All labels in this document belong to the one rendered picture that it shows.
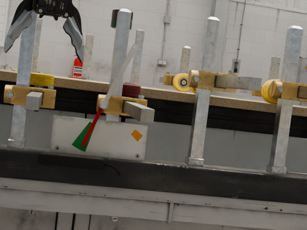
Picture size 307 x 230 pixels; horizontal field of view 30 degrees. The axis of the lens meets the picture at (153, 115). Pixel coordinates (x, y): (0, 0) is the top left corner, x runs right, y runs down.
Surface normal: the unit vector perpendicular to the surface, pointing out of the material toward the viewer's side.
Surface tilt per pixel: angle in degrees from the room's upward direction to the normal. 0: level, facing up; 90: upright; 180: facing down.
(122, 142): 90
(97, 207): 90
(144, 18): 90
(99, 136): 90
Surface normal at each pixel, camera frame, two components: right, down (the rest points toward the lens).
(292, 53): 0.17, 0.07
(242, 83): -0.98, -0.11
